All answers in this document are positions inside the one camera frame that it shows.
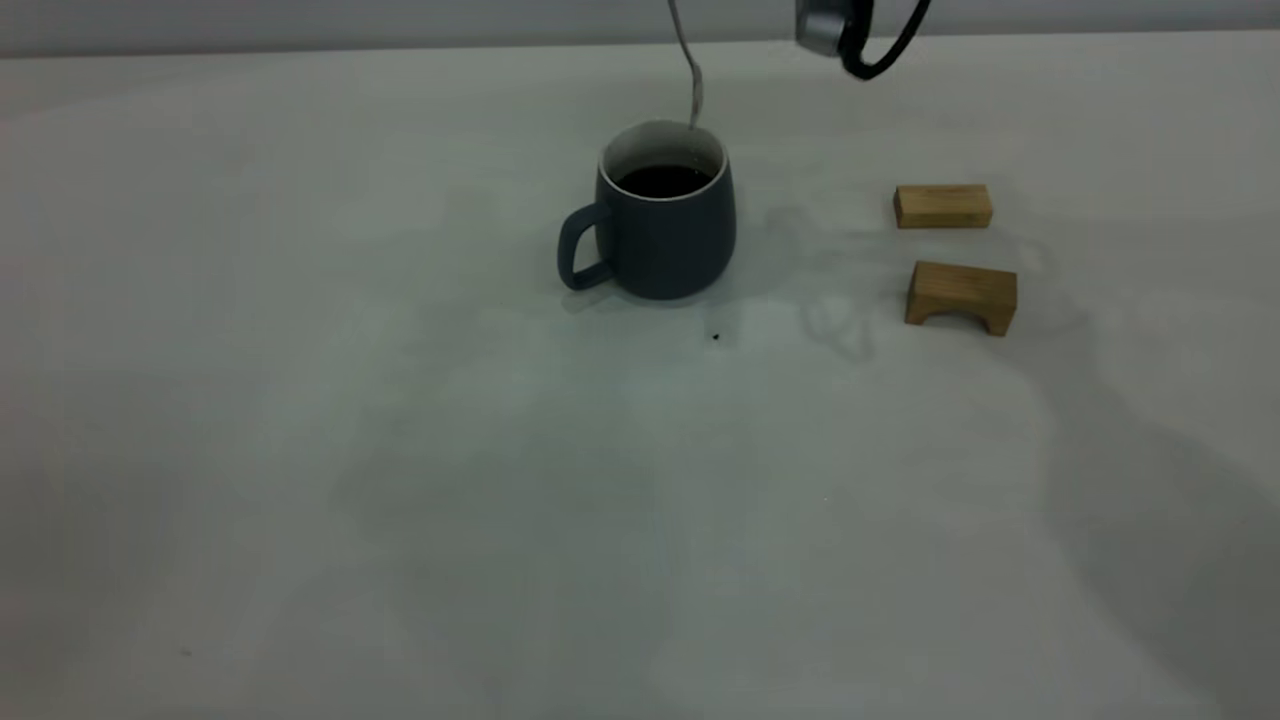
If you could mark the dark grey coffee mug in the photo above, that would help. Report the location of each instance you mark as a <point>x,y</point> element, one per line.
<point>670,240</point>

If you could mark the arched wooden block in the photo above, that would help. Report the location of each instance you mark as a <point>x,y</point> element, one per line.
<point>960,288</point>

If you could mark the flat wooden block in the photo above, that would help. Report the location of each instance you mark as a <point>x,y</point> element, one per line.
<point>940,207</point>

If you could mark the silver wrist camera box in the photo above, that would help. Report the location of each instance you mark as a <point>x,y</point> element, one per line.
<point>820,30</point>

